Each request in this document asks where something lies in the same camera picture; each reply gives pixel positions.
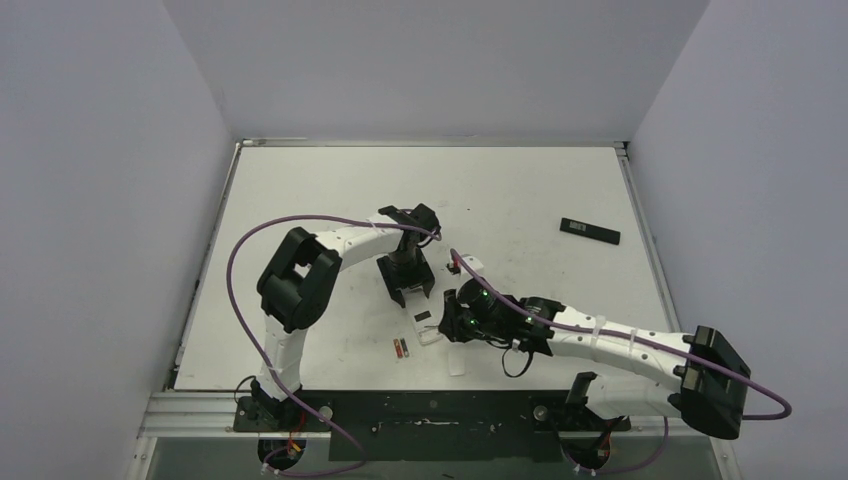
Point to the black flat bar tool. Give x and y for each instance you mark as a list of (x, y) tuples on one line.
[(590, 231)]

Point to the white red remote control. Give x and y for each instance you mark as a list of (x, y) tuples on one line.
[(422, 317)]

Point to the white battery cover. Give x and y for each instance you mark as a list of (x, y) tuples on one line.
[(456, 364)]

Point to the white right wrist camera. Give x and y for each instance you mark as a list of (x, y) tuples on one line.
[(463, 263)]

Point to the red AAA battery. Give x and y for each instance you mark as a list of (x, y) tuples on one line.
[(398, 348)]

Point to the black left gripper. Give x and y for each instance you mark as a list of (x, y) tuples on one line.
[(395, 283)]

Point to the aluminium rail frame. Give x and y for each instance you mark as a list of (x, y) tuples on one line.
[(195, 415)]

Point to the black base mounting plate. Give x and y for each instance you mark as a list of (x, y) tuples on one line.
[(432, 426)]

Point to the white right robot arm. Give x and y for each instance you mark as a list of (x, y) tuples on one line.
[(699, 377)]

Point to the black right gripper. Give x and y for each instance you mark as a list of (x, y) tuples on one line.
[(451, 318)]

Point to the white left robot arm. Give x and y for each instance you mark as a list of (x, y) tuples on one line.
[(295, 289)]

